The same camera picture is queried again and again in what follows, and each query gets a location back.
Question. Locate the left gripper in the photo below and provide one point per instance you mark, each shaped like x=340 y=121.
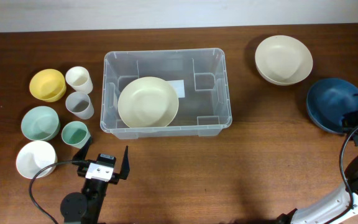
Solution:
x=124 y=170

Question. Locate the dark blue bowl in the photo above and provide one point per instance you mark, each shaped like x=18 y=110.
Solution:
x=328 y=101

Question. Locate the beige bowl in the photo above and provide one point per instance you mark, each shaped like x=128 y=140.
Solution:
x=283 y=60
x=148 y=102

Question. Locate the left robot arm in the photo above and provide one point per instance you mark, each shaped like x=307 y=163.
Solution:
x=85 y=206

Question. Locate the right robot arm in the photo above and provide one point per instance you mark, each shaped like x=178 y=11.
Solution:
x=338 y=206

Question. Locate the mint green cup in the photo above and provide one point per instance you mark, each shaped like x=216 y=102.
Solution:
x=75 y=134

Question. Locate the translucent grey cup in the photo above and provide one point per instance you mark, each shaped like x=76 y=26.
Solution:
x=80 y=105

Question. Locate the white bowl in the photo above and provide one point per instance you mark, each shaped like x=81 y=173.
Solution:
x=33 y=157

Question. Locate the mint green bowl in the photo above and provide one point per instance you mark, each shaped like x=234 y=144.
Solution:
x=40 y=124

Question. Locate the cream cup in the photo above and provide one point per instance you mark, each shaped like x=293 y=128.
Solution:
x=79 y=79

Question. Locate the yellow bowl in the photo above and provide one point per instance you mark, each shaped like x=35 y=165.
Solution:
x=48 y=85

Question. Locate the white label in bin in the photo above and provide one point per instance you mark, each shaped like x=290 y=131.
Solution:
x=179 y=87

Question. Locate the clear plastic storage bin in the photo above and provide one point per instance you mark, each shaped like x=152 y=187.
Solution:
x=204 y=111

